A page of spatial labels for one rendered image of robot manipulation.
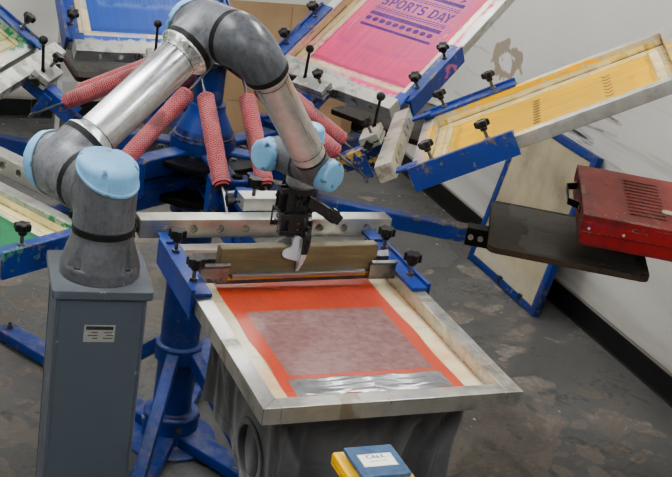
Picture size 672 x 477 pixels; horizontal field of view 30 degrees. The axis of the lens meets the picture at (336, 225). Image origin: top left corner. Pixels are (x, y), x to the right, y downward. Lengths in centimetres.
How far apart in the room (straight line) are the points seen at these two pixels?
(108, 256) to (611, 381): 312
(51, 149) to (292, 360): 70
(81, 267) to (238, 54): 52
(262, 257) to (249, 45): 68
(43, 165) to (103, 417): 50
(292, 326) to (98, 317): 62
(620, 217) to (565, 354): 181
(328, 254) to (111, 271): 83
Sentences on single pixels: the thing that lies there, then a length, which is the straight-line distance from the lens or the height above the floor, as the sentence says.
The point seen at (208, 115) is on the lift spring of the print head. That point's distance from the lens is 349.
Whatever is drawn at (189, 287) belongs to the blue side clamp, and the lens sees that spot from 286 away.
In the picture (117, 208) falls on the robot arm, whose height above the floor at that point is 135.
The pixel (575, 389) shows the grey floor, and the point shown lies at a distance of 500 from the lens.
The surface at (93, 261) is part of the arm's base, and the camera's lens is 236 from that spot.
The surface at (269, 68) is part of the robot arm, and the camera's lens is 251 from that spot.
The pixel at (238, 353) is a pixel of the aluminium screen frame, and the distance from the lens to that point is 264.
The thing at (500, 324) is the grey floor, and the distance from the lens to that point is 539.
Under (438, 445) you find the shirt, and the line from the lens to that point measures 280.
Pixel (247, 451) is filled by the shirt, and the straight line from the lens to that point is 280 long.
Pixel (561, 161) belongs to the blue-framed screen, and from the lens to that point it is 555.
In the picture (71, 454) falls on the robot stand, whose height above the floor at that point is 84.
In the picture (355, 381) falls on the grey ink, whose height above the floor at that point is 96.
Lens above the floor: 222
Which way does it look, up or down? 21 degrees down
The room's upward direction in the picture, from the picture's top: 9 degrees clockwise
